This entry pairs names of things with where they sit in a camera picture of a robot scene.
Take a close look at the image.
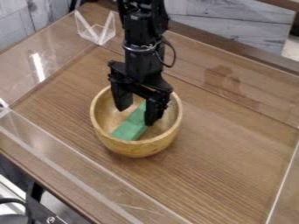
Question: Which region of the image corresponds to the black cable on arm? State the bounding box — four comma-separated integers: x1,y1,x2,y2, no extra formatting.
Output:
154,38,178,69

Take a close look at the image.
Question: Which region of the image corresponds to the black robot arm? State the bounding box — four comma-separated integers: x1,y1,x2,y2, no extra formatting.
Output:
109,0,177,126

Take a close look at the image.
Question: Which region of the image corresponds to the brown wooden bowl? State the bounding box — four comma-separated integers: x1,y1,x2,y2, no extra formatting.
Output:
89,87,183,158

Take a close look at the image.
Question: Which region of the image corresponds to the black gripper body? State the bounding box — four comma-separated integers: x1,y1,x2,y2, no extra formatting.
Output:
107,43,174,102

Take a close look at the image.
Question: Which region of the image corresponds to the clear acrylic tray wall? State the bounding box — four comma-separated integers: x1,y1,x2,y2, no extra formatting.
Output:
0,108,189,224

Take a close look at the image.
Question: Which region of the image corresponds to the clear acrylic corner bracket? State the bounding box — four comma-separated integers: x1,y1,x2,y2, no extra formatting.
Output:
74,10,117,46

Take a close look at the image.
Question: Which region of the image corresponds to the green rectangular block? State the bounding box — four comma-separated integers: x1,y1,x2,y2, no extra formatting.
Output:
111,101,147,141

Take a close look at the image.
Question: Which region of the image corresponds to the black table leg frame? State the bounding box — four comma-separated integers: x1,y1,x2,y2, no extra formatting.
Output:
0,181,69,224

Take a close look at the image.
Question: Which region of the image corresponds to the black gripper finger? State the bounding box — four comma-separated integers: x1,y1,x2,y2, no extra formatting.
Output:
145,95,170,126
111,83,134,111

